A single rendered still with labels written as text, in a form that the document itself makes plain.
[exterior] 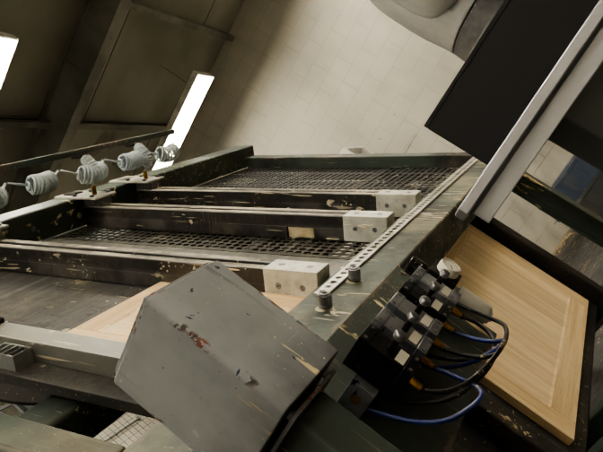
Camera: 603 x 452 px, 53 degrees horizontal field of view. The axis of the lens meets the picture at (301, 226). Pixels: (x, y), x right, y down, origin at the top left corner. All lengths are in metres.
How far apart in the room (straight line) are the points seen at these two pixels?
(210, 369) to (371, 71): 6.20
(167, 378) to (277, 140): 6.45
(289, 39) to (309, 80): 0.51
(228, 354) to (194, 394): 0.06
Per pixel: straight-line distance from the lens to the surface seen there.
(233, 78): 7.28
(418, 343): 0.90
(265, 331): 0.60
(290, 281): 1.23
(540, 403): 1.70
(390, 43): 6.66
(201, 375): 0.58
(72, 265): 1.62
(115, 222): 2.09
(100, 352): 1.08
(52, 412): 1.10
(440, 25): 0.98
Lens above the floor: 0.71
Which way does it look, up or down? 14 degrees up
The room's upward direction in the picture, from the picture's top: 55 degrees counter-clockwise
